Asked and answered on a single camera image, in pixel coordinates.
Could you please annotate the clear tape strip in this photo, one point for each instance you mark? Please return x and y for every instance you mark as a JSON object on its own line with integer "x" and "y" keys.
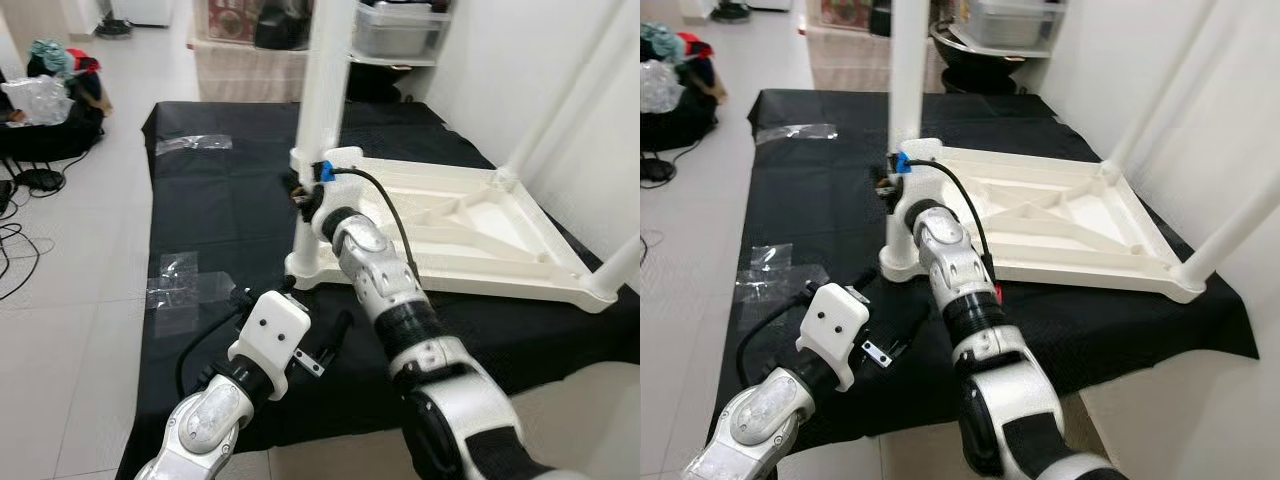
{"x": 195, "y": 143}
{"x": 795, "y": 133}

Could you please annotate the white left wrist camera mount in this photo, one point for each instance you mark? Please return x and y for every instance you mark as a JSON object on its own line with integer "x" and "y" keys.
{"x": 270, "y": 335}
{"x": 832, "y": 325}

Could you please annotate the white plastic table top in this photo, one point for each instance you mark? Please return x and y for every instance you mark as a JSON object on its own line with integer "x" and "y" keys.
{"x": 480, "y": 220}
{"x": 1070, "y": 215}

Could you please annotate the black tablecloth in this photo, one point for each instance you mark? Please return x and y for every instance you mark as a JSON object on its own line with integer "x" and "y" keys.
{"x": 820, "y": 200}
{"x": 230, "y": 190}

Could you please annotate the black router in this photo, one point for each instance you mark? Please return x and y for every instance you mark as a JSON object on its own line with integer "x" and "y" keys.
{"x": 655, "y": 170}
{"x": 40, "y": 180}

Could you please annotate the black stand base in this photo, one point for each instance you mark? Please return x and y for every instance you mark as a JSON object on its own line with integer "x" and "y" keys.
{"x": 730, "y": 13}
{"x": 115, "y": 27}

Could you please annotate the clear plastic storage box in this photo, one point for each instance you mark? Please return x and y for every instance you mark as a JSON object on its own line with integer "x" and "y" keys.
{"x": 400, "y": 30}
{"x": 1015, "y": 22}

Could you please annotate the teal cloth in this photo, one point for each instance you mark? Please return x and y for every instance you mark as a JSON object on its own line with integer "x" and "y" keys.
{"x": 50, "y": 55}
{"x": 660, "y": 42}

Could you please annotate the clear plastic bag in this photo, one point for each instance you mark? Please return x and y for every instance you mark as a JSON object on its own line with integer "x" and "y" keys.
{"x": 35, "y": 100}
{"x": 658, "y": 88}

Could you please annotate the beige woven mat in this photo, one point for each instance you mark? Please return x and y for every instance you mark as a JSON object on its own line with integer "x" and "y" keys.
{"x": 850, "y": 60}
{"x": 250, "y": 75}

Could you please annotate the red cloth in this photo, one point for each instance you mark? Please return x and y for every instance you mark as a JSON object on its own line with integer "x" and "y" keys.
{"x": 85, "y": 62}
{"x": 695, "y": 44}

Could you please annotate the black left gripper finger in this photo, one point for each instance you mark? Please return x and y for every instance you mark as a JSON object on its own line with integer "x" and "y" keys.
{"x": 910, "y": 325}
{"x": 240, "y": 296}
{"x": 862, "y": 280}
{"x": 342, "y": 330}

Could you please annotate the large black round bowl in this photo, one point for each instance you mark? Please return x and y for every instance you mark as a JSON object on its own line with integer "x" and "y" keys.
{"x": 375, "y": 82}
{"x": 975, "y": 70}

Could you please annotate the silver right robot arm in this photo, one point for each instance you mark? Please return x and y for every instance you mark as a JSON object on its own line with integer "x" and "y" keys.
{"x": 440, "y": 380}
{"x": 1010, "y": 390}

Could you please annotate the red patterned box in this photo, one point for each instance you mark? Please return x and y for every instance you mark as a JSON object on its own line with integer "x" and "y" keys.
{"x": 230, "y": 20}
{"x": 845, "y": 12}

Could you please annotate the black backpack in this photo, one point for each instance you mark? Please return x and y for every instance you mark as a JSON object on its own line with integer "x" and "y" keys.
{"x": 282, "y": 25}
{"x": 880, "y": 18}

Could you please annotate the white appliance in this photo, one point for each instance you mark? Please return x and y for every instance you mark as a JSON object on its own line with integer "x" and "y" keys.
{"x": 142, "y": 10}

